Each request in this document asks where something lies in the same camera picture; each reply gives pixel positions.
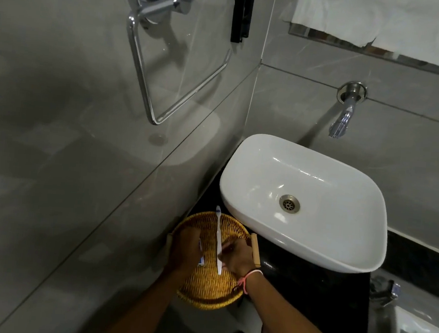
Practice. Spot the person's right hand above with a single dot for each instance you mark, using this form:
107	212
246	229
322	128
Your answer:
243	258

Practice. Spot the person's left hand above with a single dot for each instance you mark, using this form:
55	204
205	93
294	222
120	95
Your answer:
182	250

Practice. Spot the person's left fingers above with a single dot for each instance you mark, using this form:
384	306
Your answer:
197	247

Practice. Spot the person's right fingers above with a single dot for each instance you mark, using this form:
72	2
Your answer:
227	255

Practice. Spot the small white toothpaste tube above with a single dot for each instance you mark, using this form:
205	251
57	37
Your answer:
201	261

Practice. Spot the white toothbrush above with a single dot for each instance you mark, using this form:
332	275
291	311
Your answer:
218	234

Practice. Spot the person's left forearm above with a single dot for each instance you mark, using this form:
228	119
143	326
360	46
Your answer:
143	312

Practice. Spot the person's right forearm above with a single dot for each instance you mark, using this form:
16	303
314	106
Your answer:
289	326

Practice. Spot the small wooden comb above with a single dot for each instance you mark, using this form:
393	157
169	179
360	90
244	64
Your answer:
255	249

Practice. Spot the pink thread wristband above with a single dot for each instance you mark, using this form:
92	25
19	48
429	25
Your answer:
248	278

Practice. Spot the round woven wicker basket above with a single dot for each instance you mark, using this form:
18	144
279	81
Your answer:
207	291

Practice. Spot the metal sink drain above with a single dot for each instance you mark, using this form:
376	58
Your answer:
290	203

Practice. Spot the white ceramic sink basin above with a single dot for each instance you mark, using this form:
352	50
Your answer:
318	181

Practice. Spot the chrome angle valve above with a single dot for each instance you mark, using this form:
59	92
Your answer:
384	291

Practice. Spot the chrome wall faucet spout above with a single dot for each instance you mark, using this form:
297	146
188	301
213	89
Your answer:
344	114

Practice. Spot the black wall bar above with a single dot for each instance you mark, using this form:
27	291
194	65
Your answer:
243	11

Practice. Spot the wall mirror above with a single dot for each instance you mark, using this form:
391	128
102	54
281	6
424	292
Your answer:
389	53

